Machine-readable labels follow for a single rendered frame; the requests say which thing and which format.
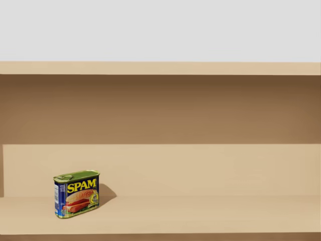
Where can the pale wooden shelf unit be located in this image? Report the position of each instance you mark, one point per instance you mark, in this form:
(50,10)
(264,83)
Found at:
(175,170)

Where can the green and blue rectangular can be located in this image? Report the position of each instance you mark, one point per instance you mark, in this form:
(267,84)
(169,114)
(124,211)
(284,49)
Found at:
(77,193)

